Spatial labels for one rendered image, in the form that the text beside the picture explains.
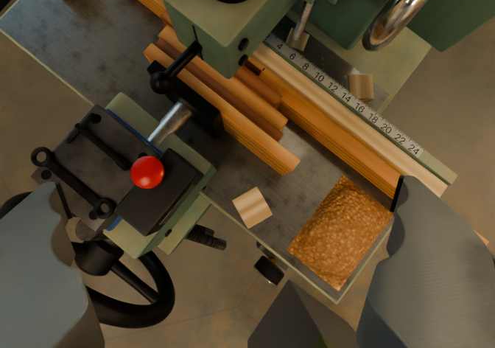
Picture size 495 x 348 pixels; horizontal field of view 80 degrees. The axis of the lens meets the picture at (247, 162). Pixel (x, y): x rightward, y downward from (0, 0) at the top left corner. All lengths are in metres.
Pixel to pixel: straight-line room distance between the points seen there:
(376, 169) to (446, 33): 0.17
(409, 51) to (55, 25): 0.57
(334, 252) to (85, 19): 0.46
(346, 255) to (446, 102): 1.33
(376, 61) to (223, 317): 1.13
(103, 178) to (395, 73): 0.50
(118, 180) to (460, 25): 0.39
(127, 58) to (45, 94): 1.17
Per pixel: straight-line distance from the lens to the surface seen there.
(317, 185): 0.41
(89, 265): 0.52
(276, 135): 0.35
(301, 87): 0.38
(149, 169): 0.28
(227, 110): 0.33
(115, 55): 0.47
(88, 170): 0.33
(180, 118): 0.35
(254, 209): 0.36
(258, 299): 1.37
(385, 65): 0.60
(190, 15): 0.27
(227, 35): 0.26
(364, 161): 0.39
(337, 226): 0.39
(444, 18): 0.41
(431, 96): 1.63
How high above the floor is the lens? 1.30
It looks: 83 degrees down
